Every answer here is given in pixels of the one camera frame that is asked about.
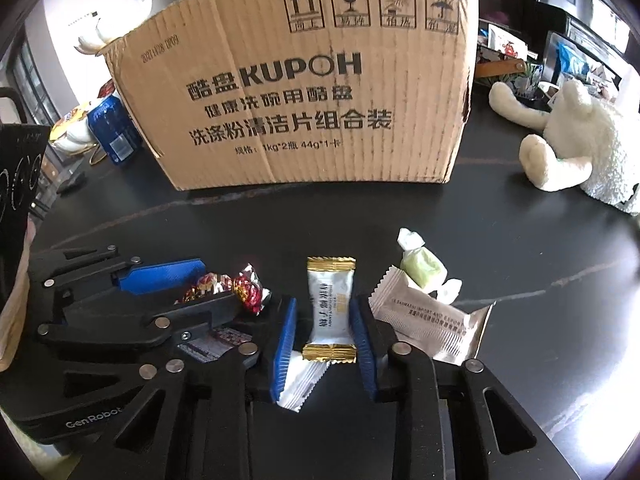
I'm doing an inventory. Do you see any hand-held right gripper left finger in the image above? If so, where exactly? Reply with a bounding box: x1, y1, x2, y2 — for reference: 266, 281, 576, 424
112, 295, 299, 480

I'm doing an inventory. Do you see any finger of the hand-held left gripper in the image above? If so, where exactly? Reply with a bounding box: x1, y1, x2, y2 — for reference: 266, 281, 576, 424
27, 246, 207, 321
37, 292, 239, 362

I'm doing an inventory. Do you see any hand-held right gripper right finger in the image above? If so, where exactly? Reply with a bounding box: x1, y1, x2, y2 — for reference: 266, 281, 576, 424
349, 295, 539, 480

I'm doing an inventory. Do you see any red foil candy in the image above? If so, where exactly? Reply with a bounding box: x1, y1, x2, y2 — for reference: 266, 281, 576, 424
175, 263, 272, 317

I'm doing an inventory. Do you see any white candy with gold ends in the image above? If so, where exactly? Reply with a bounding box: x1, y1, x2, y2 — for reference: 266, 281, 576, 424
302, 256, 358, 365

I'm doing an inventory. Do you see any brown cardboard box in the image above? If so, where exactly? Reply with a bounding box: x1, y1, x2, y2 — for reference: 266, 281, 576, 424
102, 0, 481, 192

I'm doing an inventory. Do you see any plain white snack packet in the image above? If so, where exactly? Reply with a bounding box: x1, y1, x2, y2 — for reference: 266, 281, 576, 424
277, 350, 328, 413

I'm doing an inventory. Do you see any dark long wafer packet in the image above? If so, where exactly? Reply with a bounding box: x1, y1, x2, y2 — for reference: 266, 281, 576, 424
177, 327, 246, 363

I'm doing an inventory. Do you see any white printed wafer packet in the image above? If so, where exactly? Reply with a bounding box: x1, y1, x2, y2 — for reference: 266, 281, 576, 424
368, 266, 497, 366

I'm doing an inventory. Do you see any pale green candy clear wrapper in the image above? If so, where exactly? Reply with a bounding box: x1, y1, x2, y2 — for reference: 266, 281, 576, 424
397, 227, 463, 306

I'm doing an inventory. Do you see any black remote control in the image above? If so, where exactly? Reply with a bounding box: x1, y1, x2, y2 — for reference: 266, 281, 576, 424
55, 170, 86, 196

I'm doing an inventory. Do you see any blue drink can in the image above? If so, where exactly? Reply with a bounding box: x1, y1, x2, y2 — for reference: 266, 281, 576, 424
87, 95, 143, 165

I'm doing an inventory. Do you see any black patterned bag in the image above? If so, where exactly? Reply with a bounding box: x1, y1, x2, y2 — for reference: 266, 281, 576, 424
0, 122, 53, 241

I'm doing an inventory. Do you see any white leaf tiered tray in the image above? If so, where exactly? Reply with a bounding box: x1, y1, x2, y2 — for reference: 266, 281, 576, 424
47, 0, 163, 156

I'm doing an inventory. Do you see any white plush sheep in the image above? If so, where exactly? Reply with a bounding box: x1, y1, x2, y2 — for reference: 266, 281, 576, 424
487, 79, 640, 216

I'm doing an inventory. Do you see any dark patterned basket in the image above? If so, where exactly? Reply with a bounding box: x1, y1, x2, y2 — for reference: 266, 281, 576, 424
475, 22, 543, 101

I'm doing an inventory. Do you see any blue snack packet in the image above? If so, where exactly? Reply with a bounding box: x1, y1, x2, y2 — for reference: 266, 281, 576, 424
552, 42, 591, 86

